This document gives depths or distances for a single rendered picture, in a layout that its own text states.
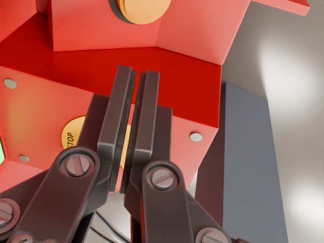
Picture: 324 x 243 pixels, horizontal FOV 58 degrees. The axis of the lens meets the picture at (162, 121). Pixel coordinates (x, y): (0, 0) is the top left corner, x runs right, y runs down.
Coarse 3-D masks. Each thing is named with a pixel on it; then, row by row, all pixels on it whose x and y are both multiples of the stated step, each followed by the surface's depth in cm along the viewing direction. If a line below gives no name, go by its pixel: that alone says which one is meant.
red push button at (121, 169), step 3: (120, 165) 20; (120, 168) 20; (120, 171) 20; (120, 174) 20; (120, 177) 20; (117, 180) 20; (120, 180) 20; (117, 183) 20; (120, 183) 20; (117, 186) 20; (120, 186) 21; (117, 189) 21; (111, 192) 21
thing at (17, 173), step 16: (0, 0) 41; (16, 0) 45; (32, 0) 50; (0, 16) 42; (16, 16) 46; (0, 32) 44; (0, 176) 61; (16, 176) 70; (32, 176) 83; (0, 192) 64
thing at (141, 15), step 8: (120, 0) 19; (128, 0) 19; (136, 0) 19; (144, 0) 19; (152, 0) 20; (160, 0) 20; (168, 0) 20; (120, 8) 19; (128, 8) 19; (136, 8) 20; (144, 8) 20; (152, 8) 20; (160, 8) 20; (128, 16) 20; (136, 16) 20; (144, 16) 20; (152, 16) 21; (160, 16) 21
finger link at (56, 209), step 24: (72, 168) 8; (96, 168) 8; (48, 192) 7; (72, 192) 7; (24, 216) 7; (48, 216) 7; (72, 216) 7; (24, 240) 6; (48, 240) 6; (72, 240) 9
